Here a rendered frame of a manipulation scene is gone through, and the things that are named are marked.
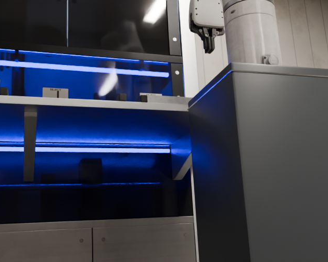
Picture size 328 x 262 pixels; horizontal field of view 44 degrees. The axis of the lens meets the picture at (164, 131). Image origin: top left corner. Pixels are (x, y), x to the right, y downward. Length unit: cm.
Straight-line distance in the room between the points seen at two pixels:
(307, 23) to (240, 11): 369
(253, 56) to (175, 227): 74
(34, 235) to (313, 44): 371
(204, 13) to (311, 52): 331
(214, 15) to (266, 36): 34
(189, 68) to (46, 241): 81
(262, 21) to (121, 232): 82
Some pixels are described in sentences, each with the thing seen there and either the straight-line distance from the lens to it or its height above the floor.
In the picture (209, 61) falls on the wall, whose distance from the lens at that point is 389.
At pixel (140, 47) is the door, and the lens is 159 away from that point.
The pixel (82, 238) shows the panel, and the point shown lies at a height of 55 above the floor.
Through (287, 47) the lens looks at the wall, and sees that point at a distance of 437.
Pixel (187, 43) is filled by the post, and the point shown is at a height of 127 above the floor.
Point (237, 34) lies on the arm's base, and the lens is 95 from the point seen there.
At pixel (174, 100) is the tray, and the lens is 114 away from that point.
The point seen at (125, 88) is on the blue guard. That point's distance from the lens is 150.
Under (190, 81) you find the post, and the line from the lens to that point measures 159.
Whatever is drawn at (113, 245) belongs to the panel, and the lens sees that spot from 140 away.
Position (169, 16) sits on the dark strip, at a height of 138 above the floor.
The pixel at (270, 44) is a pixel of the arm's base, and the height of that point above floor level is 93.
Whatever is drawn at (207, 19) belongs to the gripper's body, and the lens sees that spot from 124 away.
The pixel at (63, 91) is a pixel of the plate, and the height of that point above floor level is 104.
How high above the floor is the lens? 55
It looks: 14 degrees up
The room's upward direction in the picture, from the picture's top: 3 degrees counter-clockwise
